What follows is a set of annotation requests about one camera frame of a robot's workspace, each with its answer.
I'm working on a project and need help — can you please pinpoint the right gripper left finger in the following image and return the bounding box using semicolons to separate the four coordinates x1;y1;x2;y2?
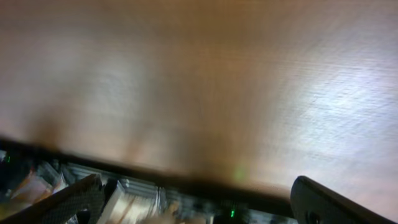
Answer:
1;174;105;224

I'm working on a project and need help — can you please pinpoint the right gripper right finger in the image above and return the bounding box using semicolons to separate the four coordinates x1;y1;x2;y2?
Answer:
290;175;395;224

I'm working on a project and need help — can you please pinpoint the blurred equipment below table edge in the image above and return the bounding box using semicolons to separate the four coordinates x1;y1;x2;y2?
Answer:
1;149;296;224

